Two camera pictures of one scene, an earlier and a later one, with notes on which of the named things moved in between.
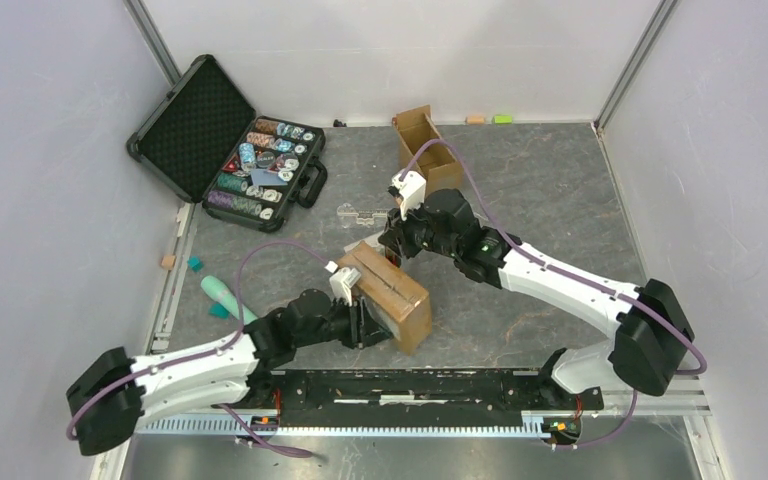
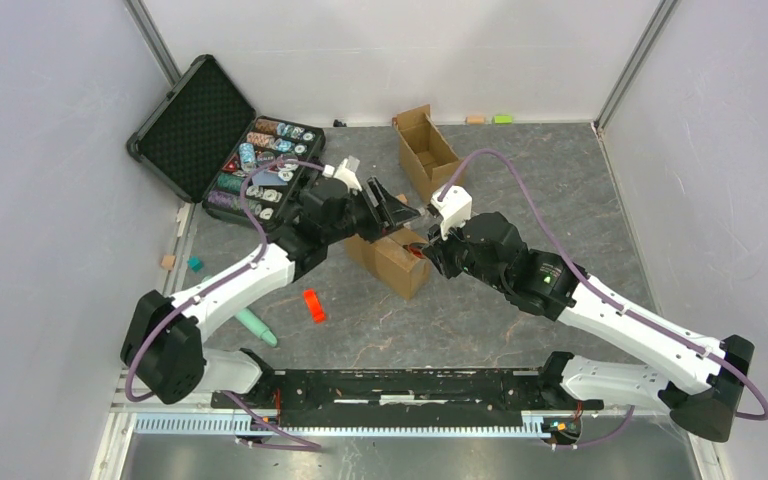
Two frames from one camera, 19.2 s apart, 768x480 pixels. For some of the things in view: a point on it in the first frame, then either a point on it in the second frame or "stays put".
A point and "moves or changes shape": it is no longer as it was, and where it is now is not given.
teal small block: [195, 263] stays put
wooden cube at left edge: [168, 261] stays put
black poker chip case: [205, 142] stays put
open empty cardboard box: [439, 166] stays put
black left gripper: [372, 332] -> [394, 212]
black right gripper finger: [392, 256] -> [435, 252]
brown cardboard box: [393, 295] moves or changes shape
